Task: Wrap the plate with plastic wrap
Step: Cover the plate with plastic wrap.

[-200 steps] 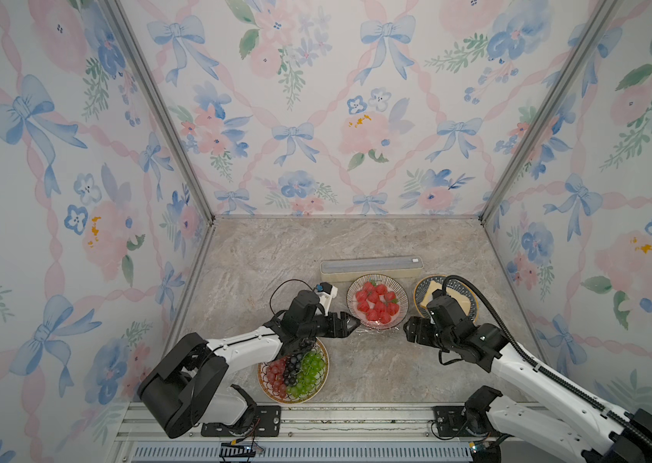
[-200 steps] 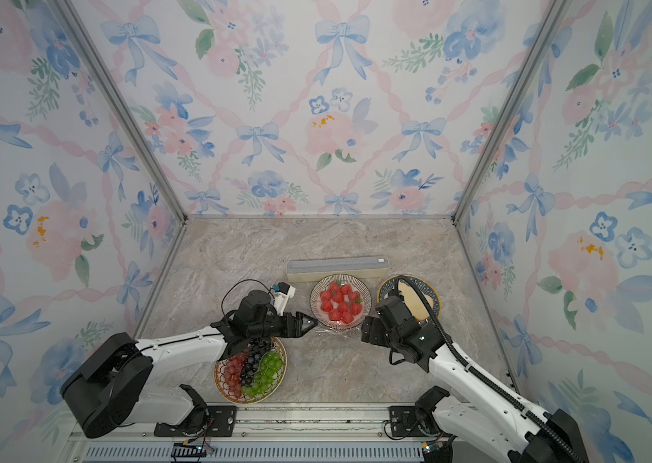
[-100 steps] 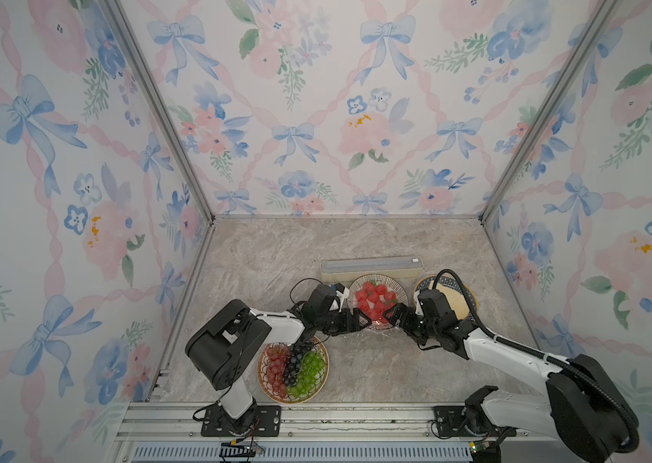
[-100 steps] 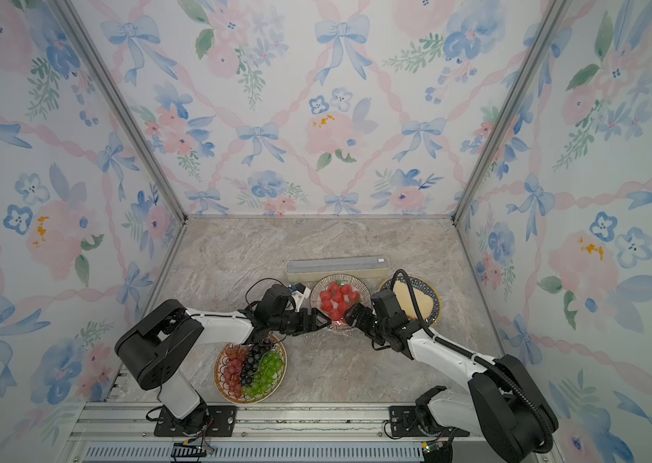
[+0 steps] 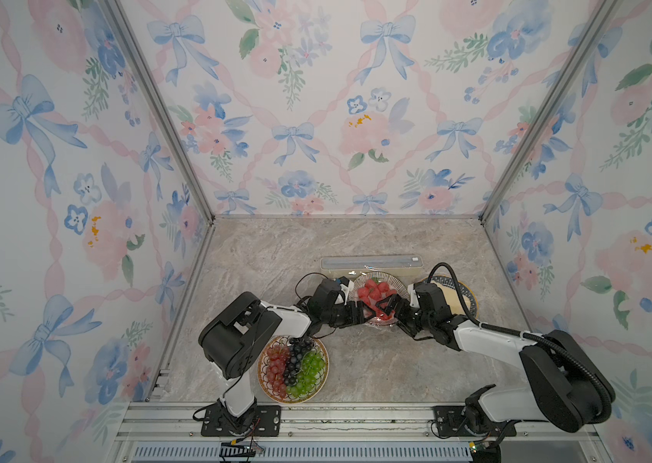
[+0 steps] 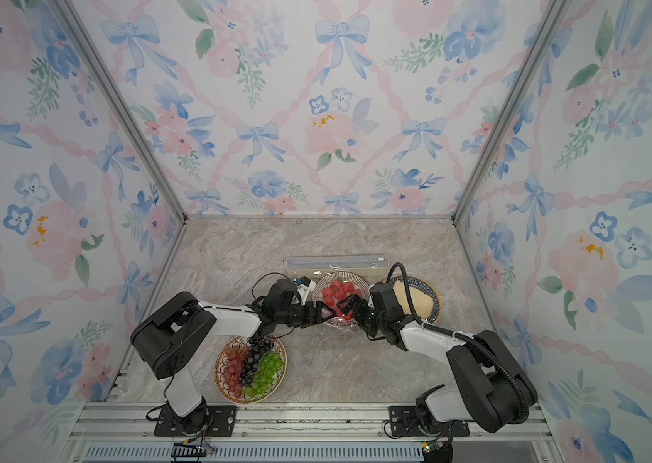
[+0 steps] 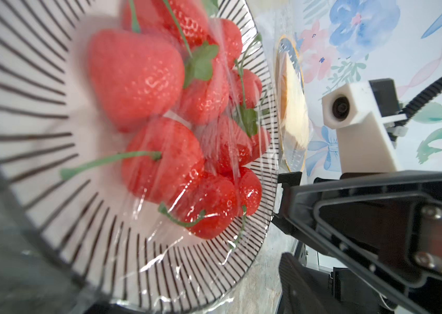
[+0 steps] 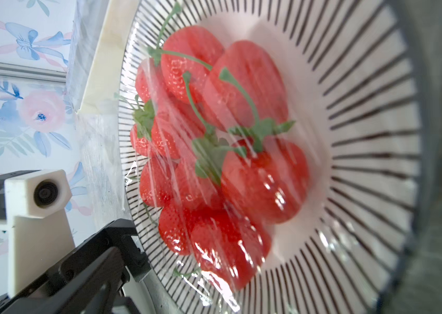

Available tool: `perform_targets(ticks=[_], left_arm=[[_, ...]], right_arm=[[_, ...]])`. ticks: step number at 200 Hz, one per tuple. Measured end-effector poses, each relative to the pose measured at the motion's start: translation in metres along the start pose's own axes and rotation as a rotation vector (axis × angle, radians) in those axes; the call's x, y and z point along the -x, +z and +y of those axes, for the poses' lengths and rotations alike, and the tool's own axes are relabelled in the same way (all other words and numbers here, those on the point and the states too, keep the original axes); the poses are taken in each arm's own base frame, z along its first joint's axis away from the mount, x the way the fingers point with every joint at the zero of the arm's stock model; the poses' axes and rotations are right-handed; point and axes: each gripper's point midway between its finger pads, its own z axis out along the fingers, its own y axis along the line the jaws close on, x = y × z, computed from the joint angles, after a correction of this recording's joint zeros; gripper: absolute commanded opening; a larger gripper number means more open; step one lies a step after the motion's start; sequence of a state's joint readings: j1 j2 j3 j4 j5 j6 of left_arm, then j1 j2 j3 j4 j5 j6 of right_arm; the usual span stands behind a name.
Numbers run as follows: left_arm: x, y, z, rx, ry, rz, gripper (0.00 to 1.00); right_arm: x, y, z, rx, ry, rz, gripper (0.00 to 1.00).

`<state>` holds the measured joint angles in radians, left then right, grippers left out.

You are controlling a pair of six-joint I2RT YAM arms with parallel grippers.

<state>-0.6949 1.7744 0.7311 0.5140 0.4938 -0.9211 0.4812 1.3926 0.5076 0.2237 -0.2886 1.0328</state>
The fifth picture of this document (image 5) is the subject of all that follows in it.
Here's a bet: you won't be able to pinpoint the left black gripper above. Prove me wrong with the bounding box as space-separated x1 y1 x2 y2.
320 300 375 329

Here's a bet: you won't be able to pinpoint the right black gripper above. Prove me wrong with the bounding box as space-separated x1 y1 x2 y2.
374 292 433 335

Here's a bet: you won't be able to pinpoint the glass bowl with striped rim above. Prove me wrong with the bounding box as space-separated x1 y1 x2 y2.
348 271 410 326

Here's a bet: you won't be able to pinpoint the cream plastic wrap dispenser box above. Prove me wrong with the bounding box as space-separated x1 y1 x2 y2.
320 255 424 279

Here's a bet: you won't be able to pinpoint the dark blue yellow-rimmed plate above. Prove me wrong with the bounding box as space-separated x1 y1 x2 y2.
428 274 478 319

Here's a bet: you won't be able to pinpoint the round plate with grapes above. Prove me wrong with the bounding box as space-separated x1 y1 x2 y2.
255 335 331 405

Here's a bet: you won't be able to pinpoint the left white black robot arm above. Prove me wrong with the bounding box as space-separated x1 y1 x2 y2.
193 278 376 438

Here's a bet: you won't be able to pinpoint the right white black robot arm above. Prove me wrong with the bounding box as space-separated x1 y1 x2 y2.
376 282 615 435

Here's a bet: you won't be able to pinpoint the red strawberries pile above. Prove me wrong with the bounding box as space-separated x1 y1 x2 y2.
357 279 397 321

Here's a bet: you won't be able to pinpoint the slice of bread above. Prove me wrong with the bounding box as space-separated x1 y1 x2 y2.
439 285 472 314

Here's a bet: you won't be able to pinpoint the mixed colour grapes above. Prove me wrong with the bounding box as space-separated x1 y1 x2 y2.
261 338 327 400

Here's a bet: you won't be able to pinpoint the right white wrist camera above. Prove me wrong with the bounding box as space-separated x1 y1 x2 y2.
407 284 420 309

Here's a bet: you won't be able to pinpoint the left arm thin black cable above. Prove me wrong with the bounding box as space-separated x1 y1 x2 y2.
191 271 339 422

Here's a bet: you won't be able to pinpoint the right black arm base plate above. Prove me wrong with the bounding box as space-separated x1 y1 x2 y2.
431 405 517 439

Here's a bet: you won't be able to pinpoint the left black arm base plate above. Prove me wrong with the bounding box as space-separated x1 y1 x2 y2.
193 402 282 438

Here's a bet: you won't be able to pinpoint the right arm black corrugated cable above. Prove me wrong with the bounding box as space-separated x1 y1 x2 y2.
426 261 613 426

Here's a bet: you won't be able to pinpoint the aluminium mounting rail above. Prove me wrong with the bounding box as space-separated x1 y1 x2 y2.
102 401 611 463

